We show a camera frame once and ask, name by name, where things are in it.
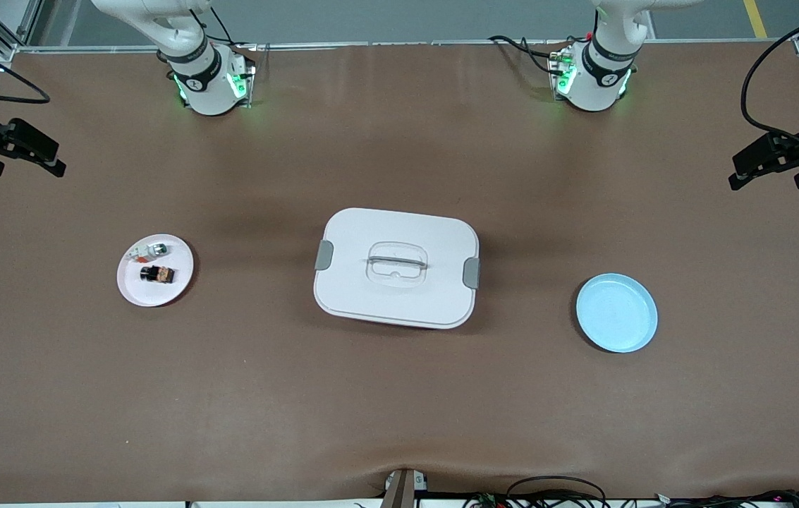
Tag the light blue round plate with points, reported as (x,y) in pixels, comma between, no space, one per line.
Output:
(618,317)

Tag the black and orange switch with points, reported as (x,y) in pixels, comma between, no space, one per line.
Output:
(158,274)

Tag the brown camera post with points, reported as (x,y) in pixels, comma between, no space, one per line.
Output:
(403,490)

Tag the pink round plate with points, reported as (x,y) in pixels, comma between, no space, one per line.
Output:
(156,293)

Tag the white grey orange connector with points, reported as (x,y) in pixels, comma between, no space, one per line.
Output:
(152,250)

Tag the pink box with white lid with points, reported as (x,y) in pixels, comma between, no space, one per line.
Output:
(399,296)

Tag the silver table edge rail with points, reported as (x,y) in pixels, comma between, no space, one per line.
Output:
(406,44)

